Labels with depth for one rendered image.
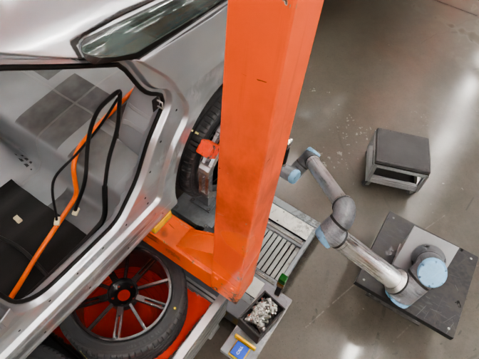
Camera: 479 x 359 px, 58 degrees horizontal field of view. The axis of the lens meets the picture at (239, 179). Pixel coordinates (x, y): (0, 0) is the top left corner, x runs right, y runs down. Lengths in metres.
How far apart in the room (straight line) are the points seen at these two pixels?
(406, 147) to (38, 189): 2.47
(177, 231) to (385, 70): 2.98
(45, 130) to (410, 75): 3.44
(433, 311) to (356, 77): 2.39
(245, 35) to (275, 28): 0.09
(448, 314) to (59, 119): 2.39
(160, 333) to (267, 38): 1.62
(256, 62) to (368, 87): 3.32
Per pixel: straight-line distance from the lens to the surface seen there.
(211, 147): 2.00
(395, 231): 2.96
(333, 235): 2.23
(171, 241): 2.23
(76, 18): 1.41
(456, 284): 2.95
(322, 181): 2.41
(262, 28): 0.97
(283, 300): 2.38
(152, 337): 2.24
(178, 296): 2.29
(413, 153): 3.38
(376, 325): 2.98
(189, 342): 2.34
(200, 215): 2.83
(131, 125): 2.09
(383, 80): 4.44
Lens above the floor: 2.64
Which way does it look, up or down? 54 degrees down
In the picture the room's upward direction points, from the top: 7 degrees clockwise
